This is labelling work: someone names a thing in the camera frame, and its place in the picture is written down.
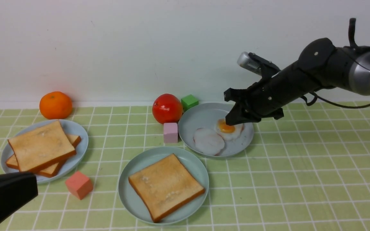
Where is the light blue front plate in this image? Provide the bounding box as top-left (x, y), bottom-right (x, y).
top-left (118, 146), bottom-right (210, 226)

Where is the white ham slice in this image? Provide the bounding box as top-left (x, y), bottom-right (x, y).
top-left (193, 128), bottom-right (225, 156)

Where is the pink cube block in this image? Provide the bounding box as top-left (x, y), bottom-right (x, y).
top-left (163, 123), bottom-right (179, 143)

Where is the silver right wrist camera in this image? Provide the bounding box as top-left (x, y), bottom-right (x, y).
top-left (237, 52), bottom-right (280, 78)

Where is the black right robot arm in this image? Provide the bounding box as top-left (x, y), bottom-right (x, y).
top-left (224, 18), bottom-right (370, 125)

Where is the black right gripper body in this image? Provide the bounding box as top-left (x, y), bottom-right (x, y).
top-left (224, 63), bottom-right (320, 119)

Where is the green cube block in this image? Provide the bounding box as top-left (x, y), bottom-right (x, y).
top-left (181, 94), bottom-right (199, 112)

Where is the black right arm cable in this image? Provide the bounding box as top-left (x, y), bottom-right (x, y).
top-left (301, 18), bottom-right (370, 109)

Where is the light blue bread plate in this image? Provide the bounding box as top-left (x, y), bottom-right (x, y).
top-left (0, 119), bottom-right (89, 184)

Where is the red tomato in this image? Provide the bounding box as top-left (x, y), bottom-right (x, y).
top-left (152, 93), bottom-right (183, 124)

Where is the light blue egg plate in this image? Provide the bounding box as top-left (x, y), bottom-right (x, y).
top-left (178, 103), bottom-right (255, 159)

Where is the fried egg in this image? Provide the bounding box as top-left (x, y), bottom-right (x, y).
top-left (215, 119), bottom-right (244, 141)

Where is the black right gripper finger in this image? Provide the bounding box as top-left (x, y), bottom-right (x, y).
top-left (225, 103), bottom-right (262, 126)

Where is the orange mandarin fruit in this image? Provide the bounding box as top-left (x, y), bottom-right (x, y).
top-left (39, 91), bottom-right (73, 120)

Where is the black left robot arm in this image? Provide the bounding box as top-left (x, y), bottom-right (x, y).
top-left (0, 172), bottom-right (38, 223)

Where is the salmon red cube block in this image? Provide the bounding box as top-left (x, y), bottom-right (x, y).
top-left (65, 171), bottom-right (93, 200)

